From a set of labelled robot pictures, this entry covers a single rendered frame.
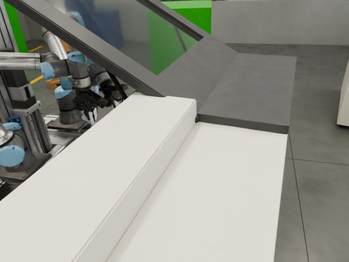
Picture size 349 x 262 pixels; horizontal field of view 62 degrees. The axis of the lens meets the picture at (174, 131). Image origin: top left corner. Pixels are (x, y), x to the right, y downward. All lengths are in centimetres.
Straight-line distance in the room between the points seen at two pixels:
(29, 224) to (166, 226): 25
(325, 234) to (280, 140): 190
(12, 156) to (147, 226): 97
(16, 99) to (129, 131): 113
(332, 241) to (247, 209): 206
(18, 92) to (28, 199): 120
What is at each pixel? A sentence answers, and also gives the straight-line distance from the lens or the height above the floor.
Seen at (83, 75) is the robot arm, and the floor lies 150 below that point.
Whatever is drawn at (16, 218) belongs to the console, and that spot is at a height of 155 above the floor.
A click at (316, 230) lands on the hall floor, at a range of 272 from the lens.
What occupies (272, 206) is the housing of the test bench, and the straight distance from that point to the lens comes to 67.
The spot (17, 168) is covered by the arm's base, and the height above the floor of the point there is 106.
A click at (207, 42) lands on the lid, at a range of 148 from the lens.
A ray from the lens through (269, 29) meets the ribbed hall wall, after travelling 783.
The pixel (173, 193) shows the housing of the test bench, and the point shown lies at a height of 147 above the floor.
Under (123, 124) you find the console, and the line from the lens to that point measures 80.
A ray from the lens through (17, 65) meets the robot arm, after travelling 148.
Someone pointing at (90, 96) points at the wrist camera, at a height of 140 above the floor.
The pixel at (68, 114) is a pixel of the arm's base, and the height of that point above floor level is 110.
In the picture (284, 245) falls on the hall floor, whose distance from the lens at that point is 254.
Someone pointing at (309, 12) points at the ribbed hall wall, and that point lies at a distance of 784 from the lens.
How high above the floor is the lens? 193
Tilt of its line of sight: 31 degrees down
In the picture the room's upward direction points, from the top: 3 degrees counter-clockwise
